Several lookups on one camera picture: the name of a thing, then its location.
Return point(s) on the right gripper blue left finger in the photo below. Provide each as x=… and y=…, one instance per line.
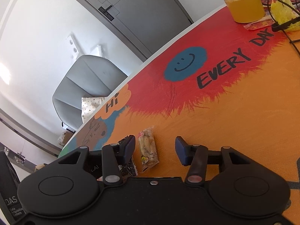
x=113, y=156

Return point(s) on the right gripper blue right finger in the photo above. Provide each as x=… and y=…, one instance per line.
x=196, y=157

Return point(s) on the small nut snack pack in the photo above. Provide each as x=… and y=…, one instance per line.
x=149, y=155

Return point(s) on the white rice cake pack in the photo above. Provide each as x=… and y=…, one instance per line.
x=127, y=166

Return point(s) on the brown paper bag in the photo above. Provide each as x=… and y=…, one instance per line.
x=64, y=138

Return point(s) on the dotted white cushion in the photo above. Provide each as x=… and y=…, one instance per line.
x=89, y=105

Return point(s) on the colourful cat table mat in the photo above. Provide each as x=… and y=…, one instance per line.
x=215, y=84

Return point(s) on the grey armchair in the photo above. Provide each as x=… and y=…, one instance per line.
x=90, y=76

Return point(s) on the grey door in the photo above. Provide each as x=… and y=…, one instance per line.
x=144, y=26

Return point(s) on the yellow tape roll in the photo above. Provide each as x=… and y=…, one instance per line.
x=245, y=11

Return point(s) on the yellow crumpled bag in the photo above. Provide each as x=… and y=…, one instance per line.
x=284, y=16

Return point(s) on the black door handle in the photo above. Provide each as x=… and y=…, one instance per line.
x=106, y=13

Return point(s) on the black wire stand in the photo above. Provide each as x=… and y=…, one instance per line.
x=295, y=3

